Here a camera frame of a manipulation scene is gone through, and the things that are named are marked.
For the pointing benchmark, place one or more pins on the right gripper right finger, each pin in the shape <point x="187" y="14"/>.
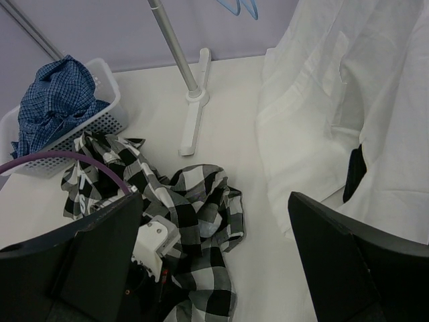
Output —
<point x="356" y="272"/>

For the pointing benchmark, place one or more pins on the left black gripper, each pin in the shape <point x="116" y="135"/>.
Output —
<point x="143" y="296"/>

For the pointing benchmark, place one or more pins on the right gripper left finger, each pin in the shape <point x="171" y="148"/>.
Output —
<point x="74" y="273"/>

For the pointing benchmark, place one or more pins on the black white checked shirt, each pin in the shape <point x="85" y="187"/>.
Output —
<point x="200" y="203"/>

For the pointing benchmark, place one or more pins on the blue plaid shirt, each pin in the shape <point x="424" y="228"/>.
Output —
<point x="61" y="97"/>

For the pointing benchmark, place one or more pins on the blue hanger of plaid shirt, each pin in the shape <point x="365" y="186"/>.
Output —
<point x="234" y="7"/>

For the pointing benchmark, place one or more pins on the blue hanger of checked shirt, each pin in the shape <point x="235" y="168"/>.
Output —
<point x="251" y="8"/>

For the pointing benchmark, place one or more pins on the metal clothes rack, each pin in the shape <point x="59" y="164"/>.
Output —
<point x="197" y="96"/>

